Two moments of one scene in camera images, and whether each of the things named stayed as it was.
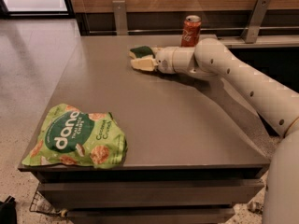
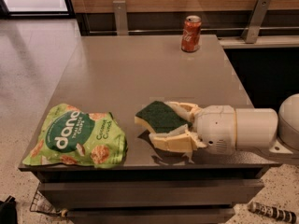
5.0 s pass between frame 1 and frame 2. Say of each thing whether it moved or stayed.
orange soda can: stayed
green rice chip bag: stayed
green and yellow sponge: moved
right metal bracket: stayed
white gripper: moved
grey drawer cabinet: stayed
